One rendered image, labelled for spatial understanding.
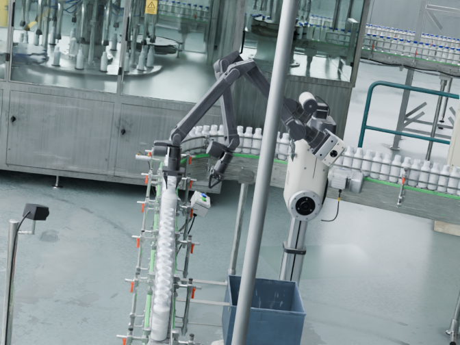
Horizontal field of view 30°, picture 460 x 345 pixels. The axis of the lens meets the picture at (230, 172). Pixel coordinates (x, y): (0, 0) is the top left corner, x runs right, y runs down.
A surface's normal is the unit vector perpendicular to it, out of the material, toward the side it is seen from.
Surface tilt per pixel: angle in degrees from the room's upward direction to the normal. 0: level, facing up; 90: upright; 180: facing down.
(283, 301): 90
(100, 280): 0
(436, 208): 91
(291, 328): 90
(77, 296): 0
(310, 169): 90
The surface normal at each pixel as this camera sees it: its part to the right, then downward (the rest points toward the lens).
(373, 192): -0.25, 0.25
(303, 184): 0.03, 0.47
